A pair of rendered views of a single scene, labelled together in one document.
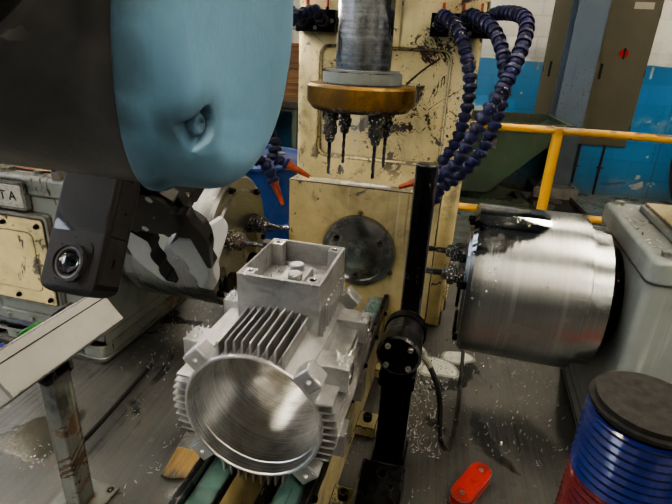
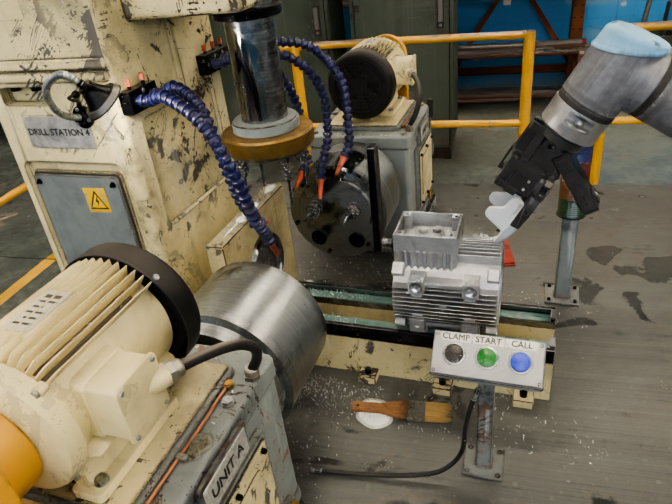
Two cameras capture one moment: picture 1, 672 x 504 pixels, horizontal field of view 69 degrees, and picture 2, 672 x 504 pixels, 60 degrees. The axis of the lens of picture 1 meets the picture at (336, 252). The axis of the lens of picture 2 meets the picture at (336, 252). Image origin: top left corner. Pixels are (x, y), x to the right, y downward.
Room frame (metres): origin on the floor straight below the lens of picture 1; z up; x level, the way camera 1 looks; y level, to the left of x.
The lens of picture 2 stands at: (0.60, 1.05, 1.68)
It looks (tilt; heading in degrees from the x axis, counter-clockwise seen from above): 30 degrees down; 278
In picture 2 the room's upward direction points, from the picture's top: 7 degrees counter-clockwise
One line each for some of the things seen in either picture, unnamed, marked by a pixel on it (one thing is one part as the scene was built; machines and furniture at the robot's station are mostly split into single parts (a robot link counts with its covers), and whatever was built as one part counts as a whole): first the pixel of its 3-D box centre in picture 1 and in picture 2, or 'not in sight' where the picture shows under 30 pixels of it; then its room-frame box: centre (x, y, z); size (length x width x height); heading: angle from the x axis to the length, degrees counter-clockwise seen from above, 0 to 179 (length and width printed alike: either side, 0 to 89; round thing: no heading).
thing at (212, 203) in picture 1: (172, 230); (229, 367); (0.90, 0.32, 1.04); 0.37 x 0.25 x 0.25; 75
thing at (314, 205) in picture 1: (362, 259); (247, 277); (0.97, -0.06, 0.97); 0.30 x 0.11 x 0.34; 75
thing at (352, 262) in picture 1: (357, 251); (268, 264); (0.90, -0.04, 1.01); 0.15 x 0.02 x 0.15; 75
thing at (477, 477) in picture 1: (470, 485); not in sight; (0.53, -0.21, 0.81); 0.09 x 0.03 x 0.02; 138
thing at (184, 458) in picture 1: (204, 429); (401, 409); (0.62, 0.20, 0.80); 0.21 x 0.05 x 0.01; 173
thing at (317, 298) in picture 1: (294, 285); (428, 240); (0.55, 0.05, 1.11); 0.12 x 0.11 x 0.07; 167
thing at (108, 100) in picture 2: not in sight; (87, 102); (1.10, 0.15, 1.46); 0.18 x 0.11 x 0.13; 165
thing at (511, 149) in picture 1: (491, 158); not in sight; (5.05, -1.55, 0.43); 1.20 x 0.94 x 0.85; 82
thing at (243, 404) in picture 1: (283, 366); (449, 281); (0.51, 0.06, 1.01); 0.20 x 0.19 x 0.19; 167
